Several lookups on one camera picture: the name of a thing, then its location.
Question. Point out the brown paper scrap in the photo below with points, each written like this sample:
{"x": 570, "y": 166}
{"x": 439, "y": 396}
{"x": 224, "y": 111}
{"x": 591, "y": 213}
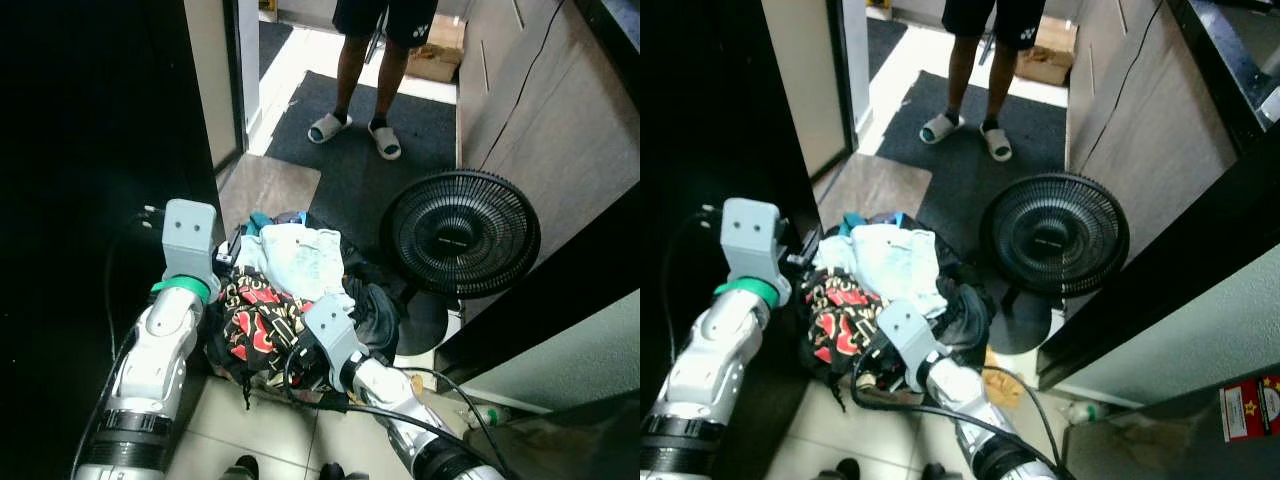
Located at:
{"x": 1003, "y": 385}
{"x": 415, "y": 382}

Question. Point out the red white printed box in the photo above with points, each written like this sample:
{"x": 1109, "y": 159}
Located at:
{"x": 1250, "y": 405}

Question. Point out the black countertop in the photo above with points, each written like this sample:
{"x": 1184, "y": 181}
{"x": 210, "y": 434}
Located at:
{"x": 615, "y": 25}
{"x": 1230, "y": 60}

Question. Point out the dark grey floor mat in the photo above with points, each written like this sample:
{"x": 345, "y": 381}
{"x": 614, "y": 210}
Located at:
{"x": 960, "y": 175}
{"x": 370, "y": 170}

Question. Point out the black left robot foot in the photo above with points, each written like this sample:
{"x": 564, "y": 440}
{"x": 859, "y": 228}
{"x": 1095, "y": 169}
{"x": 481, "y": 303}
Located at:
{"x": 848, "y": 468}
{"x": 240, "y": 467}

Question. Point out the red black patterned garment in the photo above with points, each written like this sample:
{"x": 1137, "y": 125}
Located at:
{"x": 255, "y": 325}
{"x": 840, "y": 320}

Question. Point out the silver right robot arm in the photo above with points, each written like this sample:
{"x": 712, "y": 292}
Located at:
{"x": 400, "y": 405}
{"x": 965, "y": 405}

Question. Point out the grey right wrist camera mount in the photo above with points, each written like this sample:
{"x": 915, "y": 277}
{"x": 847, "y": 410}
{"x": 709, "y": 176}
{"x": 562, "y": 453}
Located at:
{"x": 905, "y": 335}
{"x": 333, "y": 330}

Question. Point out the person in black shorts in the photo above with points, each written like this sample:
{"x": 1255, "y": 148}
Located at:
{"x": 990, "y": 20}
{"x": 385, "y": 20}

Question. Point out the white slide sandal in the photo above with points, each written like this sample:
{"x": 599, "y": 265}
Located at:
{"x": 385, "y": 140}
{"x": 997, "y": 142}
{"x": 328, "y": 127}
{"x": 940, "y": 127}

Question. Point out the clear plastic bottle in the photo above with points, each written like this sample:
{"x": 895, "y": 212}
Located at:
{"x": 1085, "y": 411}
{"x": 490, "y": 413}

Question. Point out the black right robot foot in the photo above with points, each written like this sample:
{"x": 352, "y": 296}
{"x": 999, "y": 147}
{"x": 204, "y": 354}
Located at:
{"x": 933, "y": 471}
{"x": 330, "y": 470}

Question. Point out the pale green black-edged panel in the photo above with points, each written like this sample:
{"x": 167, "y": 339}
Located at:
{"x": 1180, "y": 340}
{"x": 570, "y": 350}

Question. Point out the black round floor fan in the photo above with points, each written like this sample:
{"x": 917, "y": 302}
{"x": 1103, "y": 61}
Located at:
{"x": 1055, "y": 235}
{"x": 460, "y": 235}

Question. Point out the brown floor mat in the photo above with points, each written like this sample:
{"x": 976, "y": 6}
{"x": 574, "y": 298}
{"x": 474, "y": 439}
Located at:
{"x": 870, "y": 190}
{"x": 265, "y": 190}

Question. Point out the black robot foot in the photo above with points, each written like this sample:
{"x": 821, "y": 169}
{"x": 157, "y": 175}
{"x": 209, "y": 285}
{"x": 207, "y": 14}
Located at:
{"x": 848, "y": 468}
{"x": 330, "y": 470}
{"x": 240, "y": 467}
{"x": 933, "y": 471}

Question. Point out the tall black cabinet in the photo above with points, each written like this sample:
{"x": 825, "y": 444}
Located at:
{"x": 700, "y": 120}
{"x": 80, "y": 150}

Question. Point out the brown wooden cabinet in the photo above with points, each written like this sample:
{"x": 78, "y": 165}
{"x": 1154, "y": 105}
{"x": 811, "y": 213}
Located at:
{"x": 1160, "y": 120}
{"x": 570, "y": 110}

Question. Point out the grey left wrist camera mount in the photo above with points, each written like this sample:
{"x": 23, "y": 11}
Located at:
{"x": 750, "y": 235}
{"x": 190, "y": 235}

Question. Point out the white pale blue garment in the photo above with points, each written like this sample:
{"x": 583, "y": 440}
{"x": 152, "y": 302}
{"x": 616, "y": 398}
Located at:
{"x": 890, "y": 260}
{"x": 295, "y": 258}

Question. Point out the beige door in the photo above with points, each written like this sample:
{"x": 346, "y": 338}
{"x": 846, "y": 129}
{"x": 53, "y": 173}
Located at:
{"x": 800, "y": 80}
{"x": 212, "y": 80}

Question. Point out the dark grey garment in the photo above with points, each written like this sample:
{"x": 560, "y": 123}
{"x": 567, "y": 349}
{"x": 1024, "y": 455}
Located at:
{"x": 965, "y": 305}
{"x": 375, "y": 305}

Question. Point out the brown cardboard box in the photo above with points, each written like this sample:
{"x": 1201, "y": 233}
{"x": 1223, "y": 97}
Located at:
{"x": 437, "y": 62}
{"x": 1045, "y": 65}

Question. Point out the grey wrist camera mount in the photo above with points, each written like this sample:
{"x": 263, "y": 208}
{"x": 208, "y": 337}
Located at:
{"x": 190, "y": 235}
{"x": 905, "y": 335}
{"x": 333, "y": 330}
{"x": 750, "y": 235}

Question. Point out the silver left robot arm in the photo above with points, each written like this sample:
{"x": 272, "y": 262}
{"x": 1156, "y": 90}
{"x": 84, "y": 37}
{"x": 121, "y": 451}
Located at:
{"x": 150, "y": 370}
{"x": 700, "y": 370}

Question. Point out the dark grey appliance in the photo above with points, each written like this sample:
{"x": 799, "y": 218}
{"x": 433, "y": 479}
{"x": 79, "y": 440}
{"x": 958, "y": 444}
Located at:
{"x": 570, "y": 445}
{"x": 1150, "y": 445}

